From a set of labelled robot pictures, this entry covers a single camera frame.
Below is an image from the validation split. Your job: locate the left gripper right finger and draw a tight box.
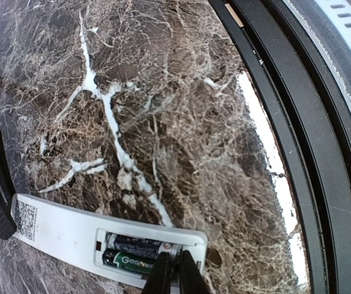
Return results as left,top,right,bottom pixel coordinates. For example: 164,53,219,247
179,251,210,294

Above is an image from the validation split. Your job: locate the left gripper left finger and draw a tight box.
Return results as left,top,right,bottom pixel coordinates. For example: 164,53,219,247
143,252,171,294

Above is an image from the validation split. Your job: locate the black AAA battery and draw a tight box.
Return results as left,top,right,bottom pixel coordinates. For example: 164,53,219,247
106,233,183,260

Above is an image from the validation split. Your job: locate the green AAA battery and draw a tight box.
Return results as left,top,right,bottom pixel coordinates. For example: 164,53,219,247
102,249,155,275

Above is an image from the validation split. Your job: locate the white remote control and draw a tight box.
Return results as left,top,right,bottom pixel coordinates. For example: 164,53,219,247
11,194,208,288

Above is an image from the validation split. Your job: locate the black front rail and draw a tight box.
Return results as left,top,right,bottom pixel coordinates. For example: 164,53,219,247
211,1,351,293

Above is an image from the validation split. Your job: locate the white slotted cable duct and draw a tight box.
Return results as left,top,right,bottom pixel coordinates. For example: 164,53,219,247
282,0,351,67

